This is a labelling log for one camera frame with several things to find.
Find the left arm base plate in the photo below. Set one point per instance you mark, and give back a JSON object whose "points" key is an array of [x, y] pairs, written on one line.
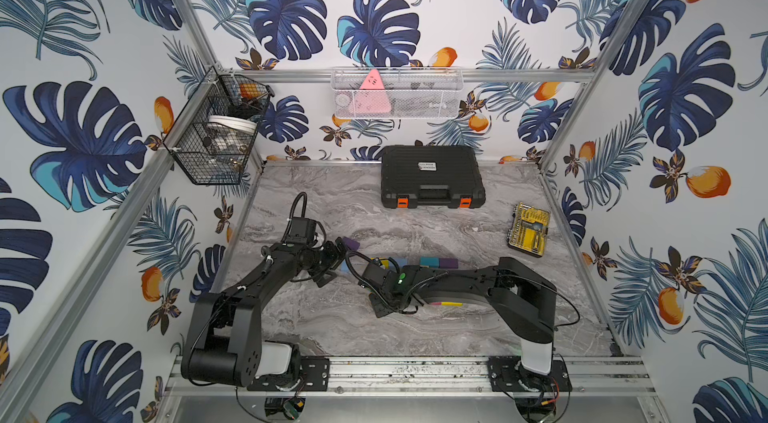
{"points": [[294, 374]]}

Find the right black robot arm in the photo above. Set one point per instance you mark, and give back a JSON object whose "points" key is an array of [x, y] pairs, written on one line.
{"points": [[523, 299]]}

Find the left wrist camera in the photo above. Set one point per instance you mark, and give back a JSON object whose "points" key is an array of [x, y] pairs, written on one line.
{"points": [[301, 231]]}

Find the black wire basket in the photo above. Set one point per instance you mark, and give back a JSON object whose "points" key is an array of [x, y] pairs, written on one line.
{"points": [[210, 154]]}

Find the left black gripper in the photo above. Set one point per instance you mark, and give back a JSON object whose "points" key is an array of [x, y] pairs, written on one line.
{"points": [[327, 255]]}

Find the clear mesh wall shelf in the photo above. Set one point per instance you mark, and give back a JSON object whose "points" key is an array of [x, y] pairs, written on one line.
{"points": [[415, 93]]}

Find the yellow screwdriver bit set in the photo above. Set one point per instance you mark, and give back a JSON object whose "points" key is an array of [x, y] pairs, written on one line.
{"points": [[529, 230]]}

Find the white coil in basket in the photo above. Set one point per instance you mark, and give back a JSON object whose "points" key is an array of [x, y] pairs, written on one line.
{"points": [[233, 123]]}

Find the pink triangle object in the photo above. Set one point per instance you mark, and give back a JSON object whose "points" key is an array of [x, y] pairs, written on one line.
{"points": [[371, 98]]}

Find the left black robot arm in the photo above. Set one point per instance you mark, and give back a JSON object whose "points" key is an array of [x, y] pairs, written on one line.
{"points": [[224, 343]]}

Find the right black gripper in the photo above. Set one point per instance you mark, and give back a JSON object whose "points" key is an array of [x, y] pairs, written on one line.
{"points": [[375, 309]]}

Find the black plastic tool case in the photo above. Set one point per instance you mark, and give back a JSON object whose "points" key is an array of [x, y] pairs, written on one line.
{"points": [[420, 176]]}

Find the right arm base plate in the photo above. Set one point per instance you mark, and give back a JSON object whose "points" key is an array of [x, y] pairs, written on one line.
{"points": [[528, 374]]}

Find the aluminium front rail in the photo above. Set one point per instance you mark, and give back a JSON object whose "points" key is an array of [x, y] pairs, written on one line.
{"points": [[470, 377]]}

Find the teal block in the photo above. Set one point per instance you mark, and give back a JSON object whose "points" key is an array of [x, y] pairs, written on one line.
{"points": [[431, 262]]}

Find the purple block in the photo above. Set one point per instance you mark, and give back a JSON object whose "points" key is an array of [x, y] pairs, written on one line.
{"points": [[448, 263], [351, 243]]}

